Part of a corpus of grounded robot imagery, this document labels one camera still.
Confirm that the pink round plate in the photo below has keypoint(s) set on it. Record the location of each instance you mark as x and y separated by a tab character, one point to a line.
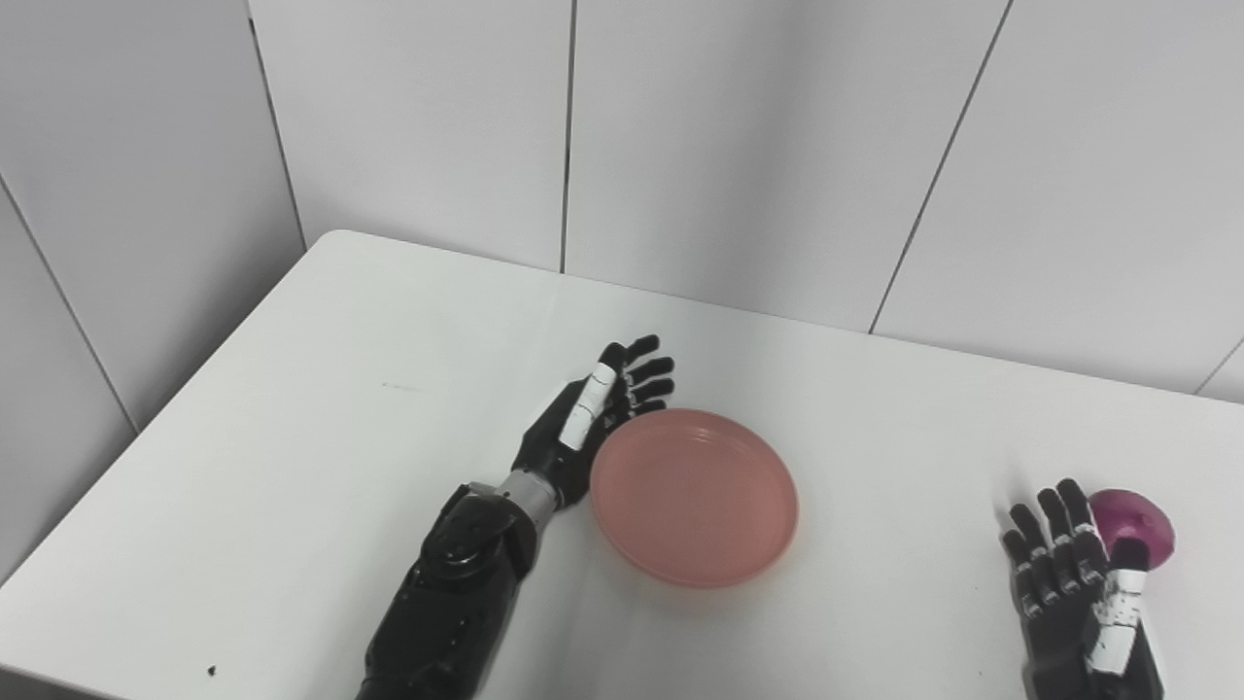
695	496

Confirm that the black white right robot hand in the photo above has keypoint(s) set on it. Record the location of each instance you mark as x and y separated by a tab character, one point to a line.
1064	608

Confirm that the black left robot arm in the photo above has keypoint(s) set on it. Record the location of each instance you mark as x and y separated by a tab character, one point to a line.
452	593

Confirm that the purple red onion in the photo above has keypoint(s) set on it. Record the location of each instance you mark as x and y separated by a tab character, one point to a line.
1147	525

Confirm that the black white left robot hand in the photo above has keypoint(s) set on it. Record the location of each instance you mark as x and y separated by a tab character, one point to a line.
564	437

